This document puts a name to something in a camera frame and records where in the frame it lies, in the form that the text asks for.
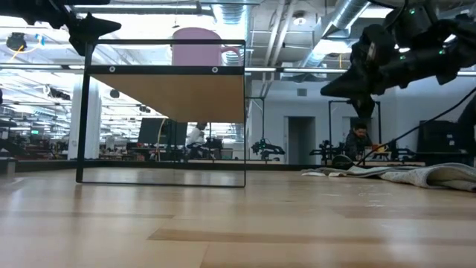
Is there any black power cable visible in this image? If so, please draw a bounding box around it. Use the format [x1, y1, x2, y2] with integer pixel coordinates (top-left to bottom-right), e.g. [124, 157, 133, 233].
[332, 86, 476, 169]

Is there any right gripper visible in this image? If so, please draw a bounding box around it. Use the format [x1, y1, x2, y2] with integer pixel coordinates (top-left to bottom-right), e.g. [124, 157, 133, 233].
[320, 22, 402, 119]

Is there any fluorescent ceiling light strip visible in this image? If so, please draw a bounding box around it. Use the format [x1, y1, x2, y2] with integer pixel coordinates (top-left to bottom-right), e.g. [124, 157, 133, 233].
[282, 68, 349, 74]

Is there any pink ceramic mug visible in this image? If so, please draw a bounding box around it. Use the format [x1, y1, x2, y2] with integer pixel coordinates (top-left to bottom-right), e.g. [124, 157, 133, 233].
[171, 26, 242, 67]

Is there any large silver ventilation duct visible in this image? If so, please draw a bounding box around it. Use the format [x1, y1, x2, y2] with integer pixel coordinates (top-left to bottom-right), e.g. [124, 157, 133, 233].
[297, 0, 373, 70]

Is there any black metal gantry frame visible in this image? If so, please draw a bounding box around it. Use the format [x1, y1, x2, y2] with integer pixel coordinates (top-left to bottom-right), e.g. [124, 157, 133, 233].
[328, 98, 382, 157]

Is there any black computer monitor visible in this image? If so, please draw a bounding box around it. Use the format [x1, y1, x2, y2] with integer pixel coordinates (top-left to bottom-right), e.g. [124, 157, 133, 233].
[138, 118, 167, 145]
[166, 119, 189, 146]

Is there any black aluminium table frame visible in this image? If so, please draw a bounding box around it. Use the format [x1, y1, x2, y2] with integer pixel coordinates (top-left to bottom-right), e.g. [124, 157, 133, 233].
[0, 158, 427, 173]

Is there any grey door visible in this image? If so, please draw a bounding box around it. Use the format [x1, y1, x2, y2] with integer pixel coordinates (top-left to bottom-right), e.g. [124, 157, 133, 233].
[286, 115, 317, 165]

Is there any wooden shelf black metal frame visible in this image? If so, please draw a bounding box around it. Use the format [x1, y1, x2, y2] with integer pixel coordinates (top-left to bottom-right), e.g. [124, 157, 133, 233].
[76, 39, 247, 188]

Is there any person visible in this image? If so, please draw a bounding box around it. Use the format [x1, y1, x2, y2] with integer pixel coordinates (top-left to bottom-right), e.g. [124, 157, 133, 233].
[185, 122, 209, 159]
[344, 122, 375, 162]

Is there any black equipment case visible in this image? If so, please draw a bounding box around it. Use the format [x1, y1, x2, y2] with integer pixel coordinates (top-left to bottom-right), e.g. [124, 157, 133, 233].
[416, 119, 462, 165]

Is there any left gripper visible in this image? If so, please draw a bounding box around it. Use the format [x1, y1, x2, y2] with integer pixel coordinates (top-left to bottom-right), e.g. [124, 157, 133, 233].
[48, 0, 122, 57]

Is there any ribbed silver ventilation duct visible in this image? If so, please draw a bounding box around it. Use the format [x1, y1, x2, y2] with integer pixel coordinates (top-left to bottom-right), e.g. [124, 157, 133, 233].
[213, 2, 256, 40]

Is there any grey folded towel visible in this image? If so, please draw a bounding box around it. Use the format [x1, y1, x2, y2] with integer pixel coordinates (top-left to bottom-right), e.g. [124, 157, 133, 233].
[308, 162, 476, 194]

